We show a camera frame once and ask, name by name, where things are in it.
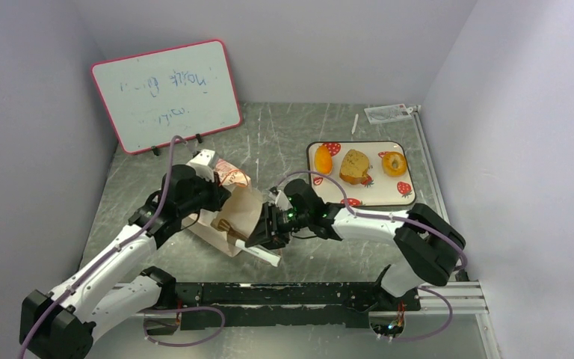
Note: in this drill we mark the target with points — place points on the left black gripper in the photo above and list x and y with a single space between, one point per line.
218 193

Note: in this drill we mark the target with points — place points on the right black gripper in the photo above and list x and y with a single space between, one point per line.
266 229

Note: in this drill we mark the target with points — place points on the paper bag with orange handles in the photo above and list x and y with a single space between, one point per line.
241 211

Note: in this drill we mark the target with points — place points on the orange fake bread piece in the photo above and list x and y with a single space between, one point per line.
323 161

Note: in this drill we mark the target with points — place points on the yellow fake bread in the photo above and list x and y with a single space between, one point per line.
354 167

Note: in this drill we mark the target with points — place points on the strawberry print tray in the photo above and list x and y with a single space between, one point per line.
378 188

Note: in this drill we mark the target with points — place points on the yellow fake doughnut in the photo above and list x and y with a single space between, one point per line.
394 164

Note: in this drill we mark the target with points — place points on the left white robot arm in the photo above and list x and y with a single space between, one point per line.
66 321

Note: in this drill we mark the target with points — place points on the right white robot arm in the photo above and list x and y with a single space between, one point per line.
430 247

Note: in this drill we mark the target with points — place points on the red framed whiteboard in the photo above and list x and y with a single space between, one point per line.
185 90

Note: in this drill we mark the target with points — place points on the small white stick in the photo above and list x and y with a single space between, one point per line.
355 123

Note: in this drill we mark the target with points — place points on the white card on table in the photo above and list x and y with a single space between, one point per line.
388 113

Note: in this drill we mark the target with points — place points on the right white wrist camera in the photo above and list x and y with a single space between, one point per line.
281 200

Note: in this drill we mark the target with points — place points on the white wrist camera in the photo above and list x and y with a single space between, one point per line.
281 200
204 163

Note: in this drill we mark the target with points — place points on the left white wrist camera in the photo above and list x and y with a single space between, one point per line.
204 163

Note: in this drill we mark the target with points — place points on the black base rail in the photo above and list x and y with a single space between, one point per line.
270 304

